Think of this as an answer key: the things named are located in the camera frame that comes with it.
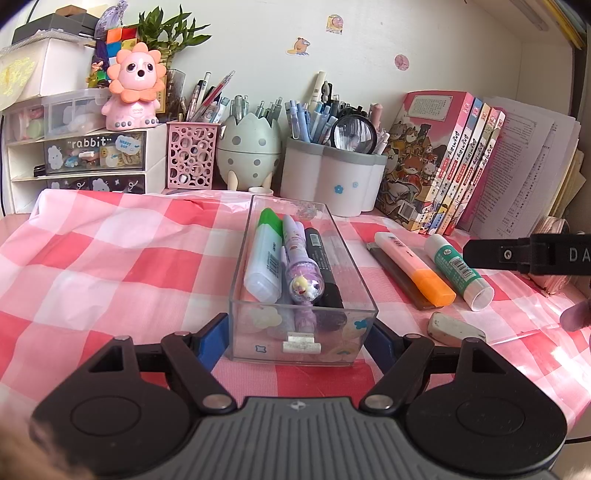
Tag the white grey flower pen holder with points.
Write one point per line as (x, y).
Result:
(323, 180)

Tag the green bamboo plant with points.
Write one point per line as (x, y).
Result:
(159, 32)

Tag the glue stick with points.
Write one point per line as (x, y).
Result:
(455, 267)

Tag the orange highlighter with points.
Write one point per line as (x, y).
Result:
(413, 264)

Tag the clear plastic box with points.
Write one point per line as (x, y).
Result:
(355, 286)

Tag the purple fabric pouch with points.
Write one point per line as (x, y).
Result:
(111, 16)

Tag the bunch of red white pens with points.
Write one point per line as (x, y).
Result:
(210, 101)

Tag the stack of printed papers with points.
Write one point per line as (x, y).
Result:
(526, 157)

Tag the dark stacked boxes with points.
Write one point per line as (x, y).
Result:
(55, 25)

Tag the bunch of blue pens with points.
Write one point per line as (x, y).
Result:
(318, 120)

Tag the person's right hand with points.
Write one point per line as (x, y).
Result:
(579, 317)

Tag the cat print book set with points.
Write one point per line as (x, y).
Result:
(415, 157)

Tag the green egg-shaped pen holder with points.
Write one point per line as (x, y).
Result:
(249, 147)

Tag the brown animal wall sticker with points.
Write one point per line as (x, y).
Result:
(299, 46)

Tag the yellow pink animal wall sticker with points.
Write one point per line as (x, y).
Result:
(335, 23)

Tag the bunch of green grey pens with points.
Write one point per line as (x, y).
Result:
(240, 108)

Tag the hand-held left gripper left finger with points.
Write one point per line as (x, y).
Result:
(213, 341)

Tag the green highlighter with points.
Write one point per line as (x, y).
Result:
(263, 258)

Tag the small colourful toy figure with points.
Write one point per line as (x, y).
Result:
(97, 76)

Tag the white drawer organizer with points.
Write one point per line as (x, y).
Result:
(157, 157)

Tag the round pink wall sticker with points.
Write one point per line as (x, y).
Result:
(402, 62)

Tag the colourful puzzle cube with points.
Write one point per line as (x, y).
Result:
(117, 39)

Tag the clear plastic drawer unit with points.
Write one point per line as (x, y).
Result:
(69, 115)

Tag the white eraser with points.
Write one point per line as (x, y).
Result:
(455, 328)

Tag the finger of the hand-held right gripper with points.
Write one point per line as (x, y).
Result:
(489, 253)

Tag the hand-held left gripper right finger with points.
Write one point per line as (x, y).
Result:
(379, 344)

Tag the black marker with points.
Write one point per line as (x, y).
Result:
(323, 258)

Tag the pink lion toy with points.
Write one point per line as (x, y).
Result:
(136, 74)

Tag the pink checked tablecloth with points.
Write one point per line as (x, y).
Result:
(115, 277)

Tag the purple cartoon pen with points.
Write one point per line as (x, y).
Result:
(295, 249)

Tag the black magnifying glass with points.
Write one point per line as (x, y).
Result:
(353, 134)

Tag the pink perforated pen holder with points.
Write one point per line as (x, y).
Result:
(191, 157)

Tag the white storage box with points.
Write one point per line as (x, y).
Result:
(60, 69)

